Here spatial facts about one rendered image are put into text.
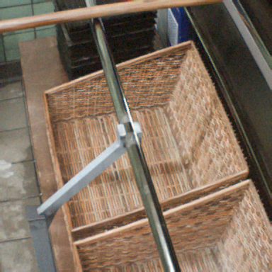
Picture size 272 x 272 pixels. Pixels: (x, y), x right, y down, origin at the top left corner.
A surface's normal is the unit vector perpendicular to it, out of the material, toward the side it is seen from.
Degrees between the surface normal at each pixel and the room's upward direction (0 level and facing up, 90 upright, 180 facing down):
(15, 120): 0
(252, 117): 70
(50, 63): 0
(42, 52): 0
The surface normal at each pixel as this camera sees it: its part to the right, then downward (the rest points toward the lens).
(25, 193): 0.00, -0.70
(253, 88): -0.92, -0.09
